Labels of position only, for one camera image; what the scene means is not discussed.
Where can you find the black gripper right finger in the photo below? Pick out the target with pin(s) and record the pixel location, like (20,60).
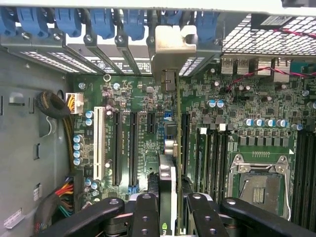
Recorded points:
(202,217)

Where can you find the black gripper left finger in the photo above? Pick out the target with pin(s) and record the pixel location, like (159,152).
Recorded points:
(145,217)

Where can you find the socket locking lever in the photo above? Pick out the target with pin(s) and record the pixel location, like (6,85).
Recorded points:
(288,192)

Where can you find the long black expansion slot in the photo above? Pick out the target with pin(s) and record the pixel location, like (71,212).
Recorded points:
(185,143)
(133,148)
(117,148)

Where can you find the blue card retention clip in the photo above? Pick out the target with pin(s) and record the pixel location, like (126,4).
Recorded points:
(207,27)
(67,21)
(7,22)
(102,22)
(170,17)
(32,19)
(134,23)

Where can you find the short black expansion slot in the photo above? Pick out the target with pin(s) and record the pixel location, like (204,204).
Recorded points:
(152,122)

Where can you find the black RAM slot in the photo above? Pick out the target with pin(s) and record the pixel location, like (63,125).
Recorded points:
(213,168)
(311,172)
(300,172)
(223,168)

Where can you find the CPU socket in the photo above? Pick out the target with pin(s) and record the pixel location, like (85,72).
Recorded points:
(261,192)

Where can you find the white expansion slot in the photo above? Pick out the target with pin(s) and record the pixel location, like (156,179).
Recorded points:
(99,143)

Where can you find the white power connector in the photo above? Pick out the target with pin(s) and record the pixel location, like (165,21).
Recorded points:
(77,101)

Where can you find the installed RAM stick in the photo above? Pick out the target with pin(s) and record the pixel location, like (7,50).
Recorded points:
(202,168)

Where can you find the green motherboard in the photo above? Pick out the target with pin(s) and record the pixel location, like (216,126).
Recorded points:
(128,98)

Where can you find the open grey PC case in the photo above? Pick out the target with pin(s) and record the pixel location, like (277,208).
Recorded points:
(29,44)

